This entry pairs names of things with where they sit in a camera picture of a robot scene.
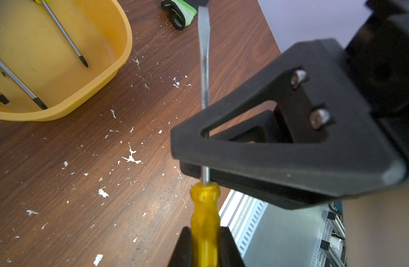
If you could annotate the yellow plastic storage box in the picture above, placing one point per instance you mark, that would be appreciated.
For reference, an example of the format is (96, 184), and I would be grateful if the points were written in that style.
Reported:
(35, 50)

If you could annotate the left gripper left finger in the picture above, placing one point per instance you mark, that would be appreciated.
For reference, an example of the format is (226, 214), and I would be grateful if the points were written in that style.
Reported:
(182, 254)

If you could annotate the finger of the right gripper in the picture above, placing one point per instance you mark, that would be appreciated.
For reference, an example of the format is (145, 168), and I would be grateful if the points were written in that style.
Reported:
(331, 145)
(243, 170)

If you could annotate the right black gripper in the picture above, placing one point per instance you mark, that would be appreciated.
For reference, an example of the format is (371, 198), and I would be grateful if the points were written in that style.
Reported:
(377, 60)

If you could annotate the black yellow grip screwdriver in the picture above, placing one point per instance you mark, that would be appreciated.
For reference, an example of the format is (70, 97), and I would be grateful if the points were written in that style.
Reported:
(64, 32)

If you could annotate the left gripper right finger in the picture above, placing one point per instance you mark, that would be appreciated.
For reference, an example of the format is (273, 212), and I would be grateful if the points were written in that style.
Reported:
(229, 253)

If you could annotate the black work glove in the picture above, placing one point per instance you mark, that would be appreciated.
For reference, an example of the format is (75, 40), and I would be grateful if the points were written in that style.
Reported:
(183, 11)

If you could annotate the aluminium front rail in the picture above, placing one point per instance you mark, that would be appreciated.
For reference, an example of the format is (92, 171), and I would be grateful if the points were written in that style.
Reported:
(242, 214)

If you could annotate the yellow handled screwdriver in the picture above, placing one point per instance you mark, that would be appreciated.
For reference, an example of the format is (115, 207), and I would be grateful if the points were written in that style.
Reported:
(205, 223)

